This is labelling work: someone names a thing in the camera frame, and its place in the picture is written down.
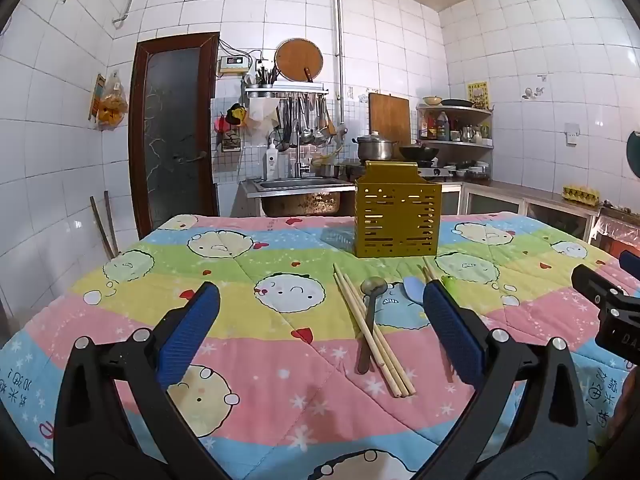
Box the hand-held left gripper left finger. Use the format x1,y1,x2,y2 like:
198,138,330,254
52,281,226,480

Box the red and yellow hanging items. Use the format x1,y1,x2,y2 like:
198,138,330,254
214,102,248,133

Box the cartoon printed blanket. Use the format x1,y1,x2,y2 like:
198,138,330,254
0,212,640,480

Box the yellow perforated utensil holder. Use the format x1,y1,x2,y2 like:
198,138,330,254
353,161,443,258

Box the metal wall rack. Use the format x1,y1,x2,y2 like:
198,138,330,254
244,82,331,101

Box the row of hanging kitchen utensils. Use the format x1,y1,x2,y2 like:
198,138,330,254
277,96,338,150

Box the yellow egg carton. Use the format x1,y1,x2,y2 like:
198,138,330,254
562,185,601,205

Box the rectangular wooden cutting board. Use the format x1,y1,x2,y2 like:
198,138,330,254
368,91,412,148

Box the steel faucet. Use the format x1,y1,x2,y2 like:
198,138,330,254
292,147,313,179

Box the metal spoon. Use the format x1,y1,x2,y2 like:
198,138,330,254
356,276,387,375

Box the brown door with glass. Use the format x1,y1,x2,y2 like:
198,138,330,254
128,32,221,241

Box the gas stove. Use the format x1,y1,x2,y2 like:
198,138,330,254
400,159,468,181

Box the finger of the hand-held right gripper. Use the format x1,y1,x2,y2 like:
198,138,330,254
571,262,628,311
618,249,640,281

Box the pile of dishes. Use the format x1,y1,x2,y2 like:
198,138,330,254
442,160,493,181

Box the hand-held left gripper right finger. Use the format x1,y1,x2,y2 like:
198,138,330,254
421,279,591,480

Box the corner wall shelf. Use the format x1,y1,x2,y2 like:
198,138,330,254
416,102,496,150

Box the steel pot with lid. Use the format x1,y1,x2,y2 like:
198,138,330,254
352,131,398,162

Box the pink plastic sheet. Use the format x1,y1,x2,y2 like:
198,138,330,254
595,215,640,256

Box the white hanging cloth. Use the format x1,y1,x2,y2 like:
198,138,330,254
247,99,280,133

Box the steel sink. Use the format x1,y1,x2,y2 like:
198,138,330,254
240,176,357,218

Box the black wok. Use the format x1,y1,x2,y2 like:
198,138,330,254
398,144,441,162

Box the dark round board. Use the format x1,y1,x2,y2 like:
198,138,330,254
626,130,640,177

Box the hanging plastic bag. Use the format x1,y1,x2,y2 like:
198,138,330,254
95,71,129,132

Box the yellow wall poster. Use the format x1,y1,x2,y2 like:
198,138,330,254
467,81,490,110

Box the wall controller box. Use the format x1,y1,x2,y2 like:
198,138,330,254
216,56,251,75

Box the white soap bottle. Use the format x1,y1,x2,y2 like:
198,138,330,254
263,142,279,181

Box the light blue plastic spoon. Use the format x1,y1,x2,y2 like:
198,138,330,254
404,276,427,307

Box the wooden stick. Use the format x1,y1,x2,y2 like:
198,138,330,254
90,195,113,261
103,191,121,257

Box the round wooden board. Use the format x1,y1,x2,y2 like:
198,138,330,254
274,37,325,82

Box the hanging card board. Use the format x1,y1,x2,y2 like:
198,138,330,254
89,74,106,121

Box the kitchen counter cabinet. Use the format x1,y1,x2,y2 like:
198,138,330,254
440,180,640,256

